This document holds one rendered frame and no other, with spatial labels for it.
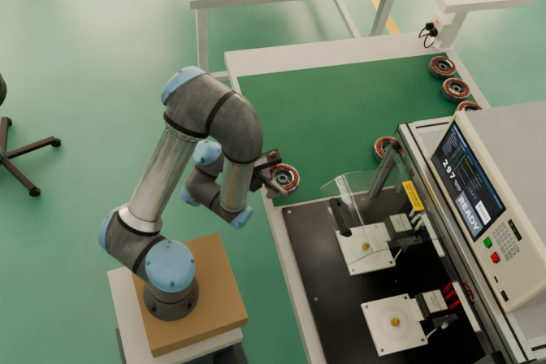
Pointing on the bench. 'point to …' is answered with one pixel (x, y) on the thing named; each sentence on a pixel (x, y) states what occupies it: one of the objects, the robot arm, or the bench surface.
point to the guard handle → (339, 217)
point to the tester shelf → (520, 331)
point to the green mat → (341, 114)
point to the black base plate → (329, 299)
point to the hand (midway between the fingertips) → (283, 179)
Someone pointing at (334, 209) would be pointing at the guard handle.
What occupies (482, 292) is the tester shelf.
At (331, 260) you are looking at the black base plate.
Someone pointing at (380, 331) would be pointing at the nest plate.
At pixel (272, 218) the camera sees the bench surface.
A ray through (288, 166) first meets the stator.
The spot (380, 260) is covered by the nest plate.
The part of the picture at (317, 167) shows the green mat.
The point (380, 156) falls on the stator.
